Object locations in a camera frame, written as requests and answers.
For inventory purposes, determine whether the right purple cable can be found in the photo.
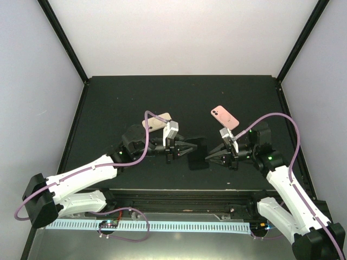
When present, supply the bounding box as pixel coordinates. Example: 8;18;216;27
233;112;345;260

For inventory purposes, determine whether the beige cased phone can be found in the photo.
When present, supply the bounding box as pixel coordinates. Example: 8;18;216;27
142;112;172;133

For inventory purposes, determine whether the small electronics board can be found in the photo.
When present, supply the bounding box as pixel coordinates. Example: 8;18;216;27
99;220;118;229

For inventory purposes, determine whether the pink cased phone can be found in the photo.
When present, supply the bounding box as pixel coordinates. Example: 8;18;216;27
210;105;239;131

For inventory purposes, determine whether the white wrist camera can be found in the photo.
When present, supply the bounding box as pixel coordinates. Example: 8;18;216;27
220;127;239;153
163;120;179;147

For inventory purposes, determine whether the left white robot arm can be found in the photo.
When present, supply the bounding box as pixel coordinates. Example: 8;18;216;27
22;121;197;229

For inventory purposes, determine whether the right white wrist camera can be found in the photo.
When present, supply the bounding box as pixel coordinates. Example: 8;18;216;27
220;127;239;153

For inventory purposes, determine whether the light blue slotted cable duct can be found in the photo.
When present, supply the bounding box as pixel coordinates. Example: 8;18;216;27
46;219;251;235

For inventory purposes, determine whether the black frame post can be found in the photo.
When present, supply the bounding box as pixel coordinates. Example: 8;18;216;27
37;0;89;83
277;0;330;83

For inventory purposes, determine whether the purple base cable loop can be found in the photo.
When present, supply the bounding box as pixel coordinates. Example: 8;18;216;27
94;207;150;242

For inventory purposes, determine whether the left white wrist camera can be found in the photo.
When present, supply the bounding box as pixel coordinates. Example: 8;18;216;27
163;120;179;147

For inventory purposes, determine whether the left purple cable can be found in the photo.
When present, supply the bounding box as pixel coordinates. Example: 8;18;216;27
14;110;170;220

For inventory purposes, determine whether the left black frame post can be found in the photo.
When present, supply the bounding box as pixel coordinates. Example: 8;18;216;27
37;0;89;83

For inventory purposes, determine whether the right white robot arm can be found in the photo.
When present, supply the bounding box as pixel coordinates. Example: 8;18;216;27
206;122;345;259

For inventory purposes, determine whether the right black frame post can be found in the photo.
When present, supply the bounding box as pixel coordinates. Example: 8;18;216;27
277;0;330;83

